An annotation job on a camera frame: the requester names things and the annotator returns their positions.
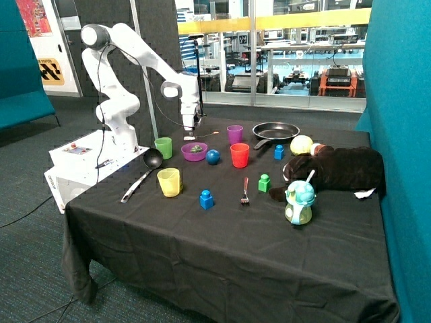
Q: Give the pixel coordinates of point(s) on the black ladle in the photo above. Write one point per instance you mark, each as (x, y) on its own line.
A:
(153, 159)

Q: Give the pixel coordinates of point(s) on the small blue block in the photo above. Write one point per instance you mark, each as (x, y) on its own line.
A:
(279, 152)

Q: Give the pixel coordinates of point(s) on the green toy in bowl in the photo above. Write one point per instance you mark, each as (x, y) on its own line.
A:
(196, 149)

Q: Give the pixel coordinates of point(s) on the yellow plastic cup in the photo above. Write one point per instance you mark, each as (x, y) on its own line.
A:
(164, 181)

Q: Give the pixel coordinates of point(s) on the tea bag yellow tag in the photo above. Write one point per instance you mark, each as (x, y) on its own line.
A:
(176, 182)

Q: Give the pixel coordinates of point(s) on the black frying pan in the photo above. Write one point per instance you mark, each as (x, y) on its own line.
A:
(271, 133)

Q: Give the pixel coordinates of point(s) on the yellow black sign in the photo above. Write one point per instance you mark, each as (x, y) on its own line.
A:
(50, 71)

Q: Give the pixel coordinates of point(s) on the green plastic cup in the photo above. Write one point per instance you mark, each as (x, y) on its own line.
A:
(164, 145)

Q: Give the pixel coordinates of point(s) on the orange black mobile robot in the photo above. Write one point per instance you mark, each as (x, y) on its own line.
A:
(338, 81)

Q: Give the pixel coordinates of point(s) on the brown plush toy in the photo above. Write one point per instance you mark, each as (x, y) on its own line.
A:
(359, 169)

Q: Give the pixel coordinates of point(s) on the yellow green ball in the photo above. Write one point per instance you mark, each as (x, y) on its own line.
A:
(301, 144)

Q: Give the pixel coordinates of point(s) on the purple plastic cup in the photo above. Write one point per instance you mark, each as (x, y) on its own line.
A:
(234, 132)

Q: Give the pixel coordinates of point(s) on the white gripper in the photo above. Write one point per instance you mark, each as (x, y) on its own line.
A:
(191, 115)

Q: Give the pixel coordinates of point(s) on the red plastic cup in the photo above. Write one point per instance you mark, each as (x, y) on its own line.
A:
(239, 154)

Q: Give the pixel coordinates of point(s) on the blue ball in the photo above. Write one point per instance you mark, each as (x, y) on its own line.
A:
(212, 157)

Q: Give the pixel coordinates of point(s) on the teal sofa left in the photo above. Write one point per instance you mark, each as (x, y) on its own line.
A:
(23, 98)

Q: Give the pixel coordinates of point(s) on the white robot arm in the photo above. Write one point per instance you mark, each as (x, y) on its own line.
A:
(99, 41)

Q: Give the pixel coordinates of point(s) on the turquoise toy bottle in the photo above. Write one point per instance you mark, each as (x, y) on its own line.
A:
(300, 197)

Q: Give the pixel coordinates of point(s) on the large blue block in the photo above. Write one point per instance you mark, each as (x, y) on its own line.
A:
(206, 199)

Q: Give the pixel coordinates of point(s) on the teal partition right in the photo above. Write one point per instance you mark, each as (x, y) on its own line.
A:
(396, 65)

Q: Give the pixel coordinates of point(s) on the green toy block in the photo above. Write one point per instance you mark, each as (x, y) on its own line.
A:
(264, 183)

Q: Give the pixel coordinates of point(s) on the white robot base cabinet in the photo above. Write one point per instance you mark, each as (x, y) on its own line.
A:
(80, 164)

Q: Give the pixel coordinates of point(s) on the purple plastic bowl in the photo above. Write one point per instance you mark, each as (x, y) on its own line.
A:
(194, 157)

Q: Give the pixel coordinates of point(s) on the black tripod stand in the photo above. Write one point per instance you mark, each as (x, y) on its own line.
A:
(194, 38)

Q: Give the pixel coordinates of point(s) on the red poster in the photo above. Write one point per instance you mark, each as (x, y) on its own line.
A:
(34, 17)

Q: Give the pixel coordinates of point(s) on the metal fork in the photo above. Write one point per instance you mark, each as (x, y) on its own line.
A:
(245, 200)

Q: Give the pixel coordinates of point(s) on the black tablecloth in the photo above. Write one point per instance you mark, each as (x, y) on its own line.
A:
(232, 262)

